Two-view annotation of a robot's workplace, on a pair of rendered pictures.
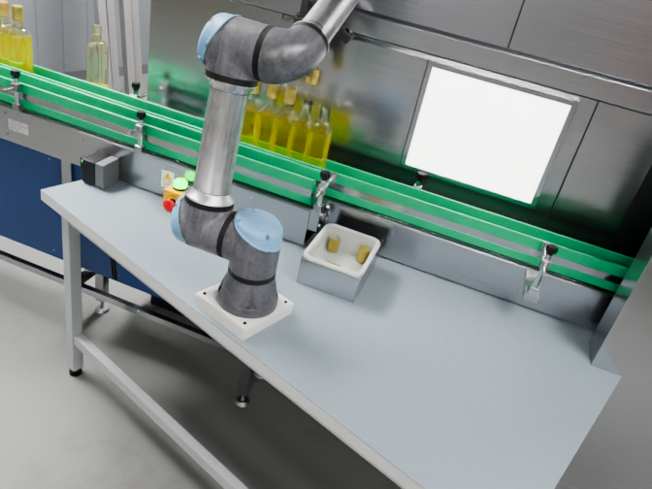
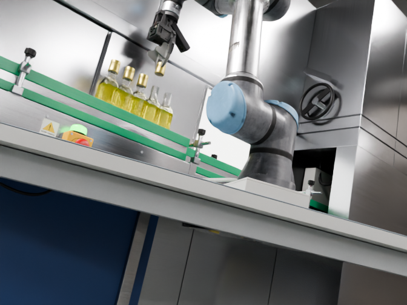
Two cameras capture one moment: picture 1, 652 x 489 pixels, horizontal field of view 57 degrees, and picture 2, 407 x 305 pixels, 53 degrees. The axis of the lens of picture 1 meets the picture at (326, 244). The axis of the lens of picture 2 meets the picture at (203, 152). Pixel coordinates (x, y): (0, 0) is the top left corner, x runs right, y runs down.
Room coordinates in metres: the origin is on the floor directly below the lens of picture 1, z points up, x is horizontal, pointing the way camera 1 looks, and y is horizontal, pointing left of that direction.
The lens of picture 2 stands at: (0.66, 1.07, 0.58)
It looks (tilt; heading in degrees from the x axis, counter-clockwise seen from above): 14 degrees up; 310
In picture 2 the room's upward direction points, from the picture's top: 13 degrees clockwise
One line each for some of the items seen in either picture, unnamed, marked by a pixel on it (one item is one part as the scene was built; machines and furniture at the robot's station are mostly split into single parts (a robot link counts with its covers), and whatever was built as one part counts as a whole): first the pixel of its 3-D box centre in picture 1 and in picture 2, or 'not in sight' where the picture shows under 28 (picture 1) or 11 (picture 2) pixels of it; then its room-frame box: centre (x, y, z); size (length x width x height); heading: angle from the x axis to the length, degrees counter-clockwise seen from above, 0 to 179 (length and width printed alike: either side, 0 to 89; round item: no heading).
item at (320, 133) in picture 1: (316, 153); (158, 132); (1.72, 0.09, 0.99); 0.06 x 0.06 x 0.21; 78
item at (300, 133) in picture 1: (299, 148); (145, 126); (1.73, 0.15, 0.99); 0.06 x 0.06 x 0.21; 77
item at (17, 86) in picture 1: (11, 91); not in sight; (1.77, 1.08, 0.94); 0.07 x 0.04 x 0.13; 167
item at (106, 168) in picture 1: (100, 170); not in sight; (1.67, 0.75, 0.79); 0.08 x 0.08 x 0.08; 77
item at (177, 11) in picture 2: not in sight; (171, 11); (1.73, 0.16, 1.45); 0.08 x 0.08 x 0.05
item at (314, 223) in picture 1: (319, 214); (184, 173); (1.60, 0.04, 0.85); 0.09 x 0.04 x 0.07; 167
